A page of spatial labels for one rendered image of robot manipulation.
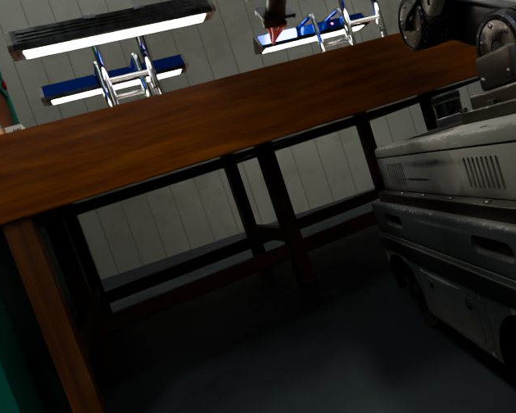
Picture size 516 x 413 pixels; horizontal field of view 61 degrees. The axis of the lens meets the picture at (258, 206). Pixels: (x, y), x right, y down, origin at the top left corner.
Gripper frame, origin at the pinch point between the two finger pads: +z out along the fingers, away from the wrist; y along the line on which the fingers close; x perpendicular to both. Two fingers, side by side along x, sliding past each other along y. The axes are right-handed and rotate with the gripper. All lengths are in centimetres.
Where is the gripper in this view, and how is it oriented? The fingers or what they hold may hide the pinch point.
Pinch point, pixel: (273, 40)
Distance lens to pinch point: 138.7
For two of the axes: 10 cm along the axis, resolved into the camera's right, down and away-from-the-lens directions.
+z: -0.5, 6.1, 7.9
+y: -9.0, 3.2, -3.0
